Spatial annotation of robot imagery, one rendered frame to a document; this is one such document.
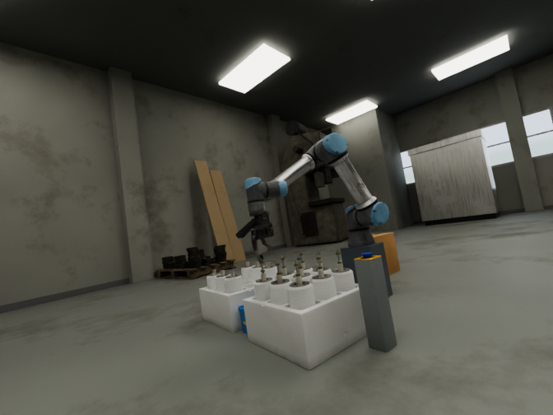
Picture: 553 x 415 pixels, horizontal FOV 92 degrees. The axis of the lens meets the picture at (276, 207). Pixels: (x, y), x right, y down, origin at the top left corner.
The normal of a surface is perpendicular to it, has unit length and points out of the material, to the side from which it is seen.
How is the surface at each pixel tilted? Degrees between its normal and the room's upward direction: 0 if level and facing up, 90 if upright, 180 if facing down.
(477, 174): 90
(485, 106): 90
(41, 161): 90
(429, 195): 90
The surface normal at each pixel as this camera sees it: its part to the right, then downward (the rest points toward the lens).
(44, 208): 0.71, -0.16
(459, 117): -0.69, 0.04
